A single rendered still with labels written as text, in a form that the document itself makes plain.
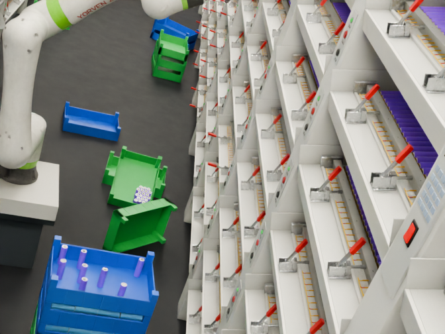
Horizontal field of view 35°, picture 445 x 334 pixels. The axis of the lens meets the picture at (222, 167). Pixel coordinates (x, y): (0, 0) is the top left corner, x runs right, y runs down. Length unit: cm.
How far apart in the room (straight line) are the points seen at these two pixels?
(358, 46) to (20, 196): 149
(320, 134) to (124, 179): 194
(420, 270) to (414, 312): 6
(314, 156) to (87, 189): 192
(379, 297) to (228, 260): 125
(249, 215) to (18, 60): 88
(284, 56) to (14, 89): 88
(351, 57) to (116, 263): 100
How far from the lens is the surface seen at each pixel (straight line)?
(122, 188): 342
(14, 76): 238
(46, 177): 279
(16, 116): 243
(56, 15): 245
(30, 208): 264
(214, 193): 298
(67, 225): 315
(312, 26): 204
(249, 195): 226
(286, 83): 213
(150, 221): 317
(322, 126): 163
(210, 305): 239
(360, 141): 137
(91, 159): 368
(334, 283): 129
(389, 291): 103
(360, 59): 158
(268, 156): 209
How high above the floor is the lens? 180
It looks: 27 degrees down
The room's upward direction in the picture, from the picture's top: 20 degrees clockwise
